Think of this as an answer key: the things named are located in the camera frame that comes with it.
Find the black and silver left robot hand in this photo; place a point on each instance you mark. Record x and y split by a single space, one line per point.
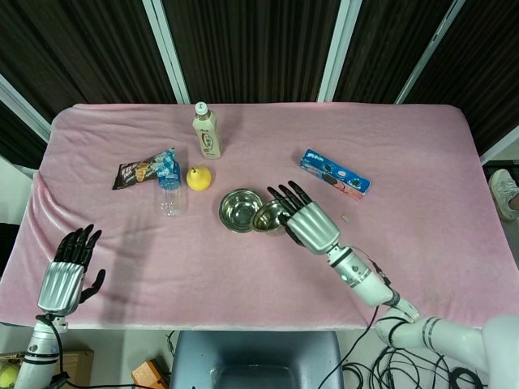
61 287

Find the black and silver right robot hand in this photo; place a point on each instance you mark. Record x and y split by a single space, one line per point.
314 227

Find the stainless steel bowl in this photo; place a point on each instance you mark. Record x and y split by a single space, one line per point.
265 216
238 210
237 231

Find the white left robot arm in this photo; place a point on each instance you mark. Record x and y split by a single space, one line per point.
38 352

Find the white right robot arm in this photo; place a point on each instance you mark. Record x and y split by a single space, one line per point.
409 324

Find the blue and pink cookie box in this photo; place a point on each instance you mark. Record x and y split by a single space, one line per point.
336 176

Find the brown cardboard box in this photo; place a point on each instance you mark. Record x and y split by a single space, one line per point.
79 364

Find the yellow green tennis ball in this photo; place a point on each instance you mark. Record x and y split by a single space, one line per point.
8 376

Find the pink table cloth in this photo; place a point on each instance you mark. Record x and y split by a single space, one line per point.
202 275

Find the orange box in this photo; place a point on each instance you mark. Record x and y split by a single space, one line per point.
150 374

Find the milk tea bottle white cap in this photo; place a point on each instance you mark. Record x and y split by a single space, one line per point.
207 138

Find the brown and blue snack bag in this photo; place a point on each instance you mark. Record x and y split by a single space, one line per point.
138 170

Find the clear water bottle blue label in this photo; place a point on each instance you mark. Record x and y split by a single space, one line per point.
172 198

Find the grey blue chair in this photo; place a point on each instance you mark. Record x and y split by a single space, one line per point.
255 360

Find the dark ribbed partition panel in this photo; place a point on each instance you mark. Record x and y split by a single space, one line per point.
486 73
389 44
81 48
255 48

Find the white sneaker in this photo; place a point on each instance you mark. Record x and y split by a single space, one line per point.
503 194

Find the white partition frame post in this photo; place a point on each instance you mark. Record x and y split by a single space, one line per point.
338 48
430 52
500 142
24 105
170 48

